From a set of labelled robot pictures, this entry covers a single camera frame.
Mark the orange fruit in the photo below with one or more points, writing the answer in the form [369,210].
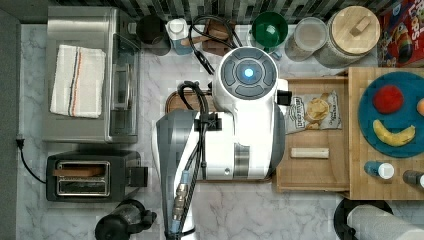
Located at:
[420,107]

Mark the dark grey cup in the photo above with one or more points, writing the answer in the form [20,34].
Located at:
[152,32]

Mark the butcher block board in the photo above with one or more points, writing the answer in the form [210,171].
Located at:
[363,186]

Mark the bag of potato chips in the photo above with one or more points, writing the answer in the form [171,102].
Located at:
[313,112]

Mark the brown wooden box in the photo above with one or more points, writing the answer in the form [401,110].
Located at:
[217,28]

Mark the colourful cereal box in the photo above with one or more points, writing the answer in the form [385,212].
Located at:
[402,37]

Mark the dark wooden cutting board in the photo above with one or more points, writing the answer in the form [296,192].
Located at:
[174,102]

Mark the black two-slot toaster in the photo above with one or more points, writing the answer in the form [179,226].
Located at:
[91,176]

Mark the blue bottle white cap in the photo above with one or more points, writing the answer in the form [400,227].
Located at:
[379,169]

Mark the black paper towel holder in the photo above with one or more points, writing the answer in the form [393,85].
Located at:
[345,207]

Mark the stick of butter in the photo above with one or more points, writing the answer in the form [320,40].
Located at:
[317,153]

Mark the red apple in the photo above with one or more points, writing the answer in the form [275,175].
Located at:
[388,99]

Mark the paper towel roll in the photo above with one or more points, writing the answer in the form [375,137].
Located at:
[372,223]

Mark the yellow banana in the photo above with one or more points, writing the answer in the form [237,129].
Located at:
[393,139]

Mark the jar with wooden lid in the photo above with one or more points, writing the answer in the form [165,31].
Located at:
[353,32]

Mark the wooden spoon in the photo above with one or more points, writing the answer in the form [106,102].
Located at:
[198,39]

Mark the blue round plate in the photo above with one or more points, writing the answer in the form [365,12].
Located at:
[412,87]

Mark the clear glass jar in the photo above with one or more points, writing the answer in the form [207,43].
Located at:
[309,35]

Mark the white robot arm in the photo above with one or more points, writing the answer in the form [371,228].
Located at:
[241,138]

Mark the white striped dish towel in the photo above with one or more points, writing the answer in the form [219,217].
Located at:
[78,82]

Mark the dark grey shaker bottle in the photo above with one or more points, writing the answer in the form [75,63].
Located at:
[415,178]

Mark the light wooden drawer tray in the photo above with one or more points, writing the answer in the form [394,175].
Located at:
[312,174]

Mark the stainless steel toaster oven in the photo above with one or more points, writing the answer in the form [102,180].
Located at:
[113,31]

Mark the green mug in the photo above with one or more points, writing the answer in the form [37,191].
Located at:
[267,32]

